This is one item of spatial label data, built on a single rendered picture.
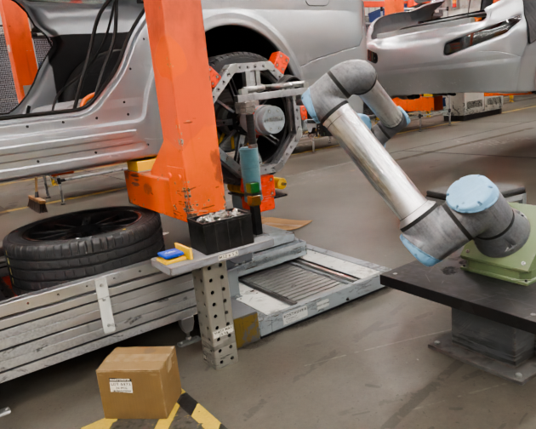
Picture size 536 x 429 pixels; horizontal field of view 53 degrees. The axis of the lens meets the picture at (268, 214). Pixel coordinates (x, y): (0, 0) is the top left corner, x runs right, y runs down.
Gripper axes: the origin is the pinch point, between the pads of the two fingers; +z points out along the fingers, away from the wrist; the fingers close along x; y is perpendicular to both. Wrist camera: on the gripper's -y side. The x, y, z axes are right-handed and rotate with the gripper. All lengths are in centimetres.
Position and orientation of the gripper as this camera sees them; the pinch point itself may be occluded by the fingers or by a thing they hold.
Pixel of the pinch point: (308, 119)
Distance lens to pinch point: 261.7
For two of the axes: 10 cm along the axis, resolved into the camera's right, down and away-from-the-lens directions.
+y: 1.0, 9.7, 2.4
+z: -5.7, -1.4, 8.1
